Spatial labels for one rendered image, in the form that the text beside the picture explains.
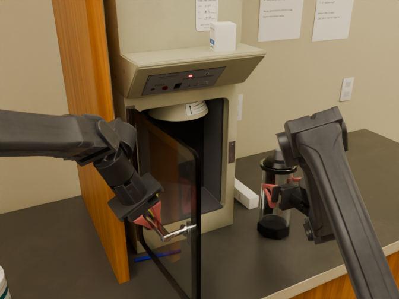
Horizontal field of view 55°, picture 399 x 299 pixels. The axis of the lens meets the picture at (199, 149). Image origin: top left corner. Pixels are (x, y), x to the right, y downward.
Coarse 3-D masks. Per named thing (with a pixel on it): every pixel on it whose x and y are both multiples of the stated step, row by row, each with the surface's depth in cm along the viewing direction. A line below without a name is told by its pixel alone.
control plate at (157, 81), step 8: (176, 72) 84; (184, 72) 85; (192, 72) 86; (200, 72) 88; (208, 72) 89; (216, 72) 90; (152, 80) 84; (160, 80) 85; (168, 80) 86; (176, 80) 87; (184, 80) 88; (192, 80) 90; (200, 80) 91; (208, 80) 93; (216, 80) 94; (144, 88) 86; (160, 88) 88; (168, 88) 90; (184, 88) 93; (192, 88) 94
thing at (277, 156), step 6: (276, 150) 110; (270, 156) 113; (276, 156) 110; (282, 156) 110; (264, 162) 111; (270, 162) 109; (276, 162) 109; (282, 162) 109; (276, 168) 108; (282, 168) 108
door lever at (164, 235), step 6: (150, 216) 81; (150, 222) 80; (156, 222) 79; (156, 228) 78; (162, 228) 77; (180, 228) 78; (162, 234) 76; (168, 234) 76; (174, 234) 76; (180, 234) 77; (186, 234) 77; (162, 240) 75; (168, 240) 76
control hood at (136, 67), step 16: (192, 48) 92; (208, 48) 92; (240, 48) 92; (256, 48) 92; (128, 64) 82; (144, 64) 78; (160, 64) 79; (176, 64) 81; (192, 64) 83; (208, 64) 85; (224, 64) 88; (240, 64) 90; (256, 64) 93; (128, 80) 84; (144, 80) 83; (224, 80) 96; (240, 80) 99; (128, 96) 88; (144, 96) 90
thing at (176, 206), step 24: (144, 120) 83; (144, 144) 87; (168, 144) 76; (144, 168) 90; (168, 168) 78; (192, 168) 69; (168, 192) 81; (192, 192) 71; (144, 216) 98; (168, 216) 84; (192, 216) 73; (144, 240) 103; (192, 240) 76; (168, 264) 91; (192, 264) 79; (192, 288) 81
